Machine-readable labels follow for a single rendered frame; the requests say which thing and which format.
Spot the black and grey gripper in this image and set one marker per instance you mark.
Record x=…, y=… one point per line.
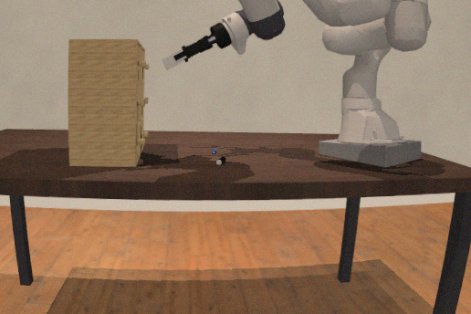
x=218, y=33

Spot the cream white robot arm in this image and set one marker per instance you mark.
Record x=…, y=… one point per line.
x=347, y=32

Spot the tan wooden chest of drawers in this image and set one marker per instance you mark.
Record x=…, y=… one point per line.
x=102, y=80

